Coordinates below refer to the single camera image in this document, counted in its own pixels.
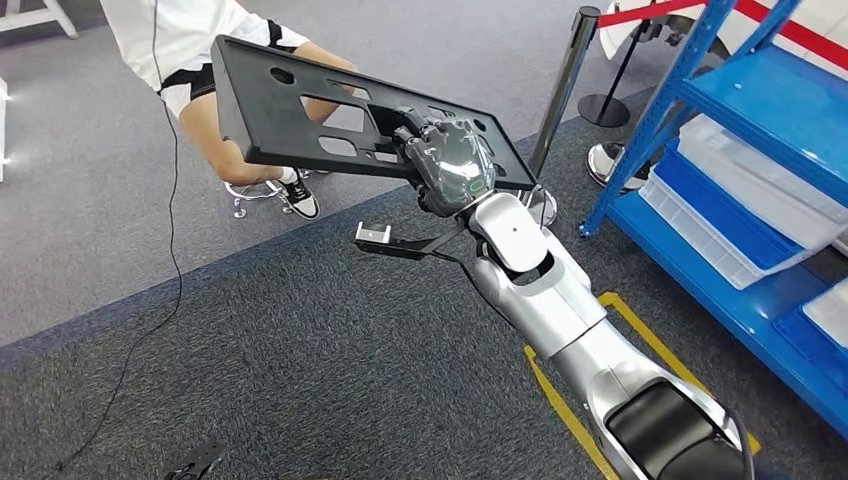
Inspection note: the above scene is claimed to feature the right robot hand grey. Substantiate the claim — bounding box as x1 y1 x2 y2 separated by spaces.
395 107 498 219

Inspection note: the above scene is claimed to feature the black plastic bracket panel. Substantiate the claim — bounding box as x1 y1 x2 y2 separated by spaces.
210 34 538 193

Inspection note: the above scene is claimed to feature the blue metal shelf rack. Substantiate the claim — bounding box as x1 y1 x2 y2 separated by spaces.
577 0 848 442

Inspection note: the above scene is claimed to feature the chrome stool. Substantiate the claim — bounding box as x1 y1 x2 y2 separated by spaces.
223 168 333 221

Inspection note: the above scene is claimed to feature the red stanchion belt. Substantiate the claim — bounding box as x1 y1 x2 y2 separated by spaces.
596 0 709 29

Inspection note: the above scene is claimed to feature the person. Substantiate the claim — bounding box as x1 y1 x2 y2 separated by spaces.
99 0 362 223

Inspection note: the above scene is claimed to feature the white furniture leg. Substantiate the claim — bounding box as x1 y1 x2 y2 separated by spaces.
0 0 81 40

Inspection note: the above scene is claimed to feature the black stanchion post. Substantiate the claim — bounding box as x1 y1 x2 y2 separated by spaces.
577 18 656 129

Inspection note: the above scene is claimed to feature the black floor cable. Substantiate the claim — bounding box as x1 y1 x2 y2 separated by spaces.
36 0 185 480

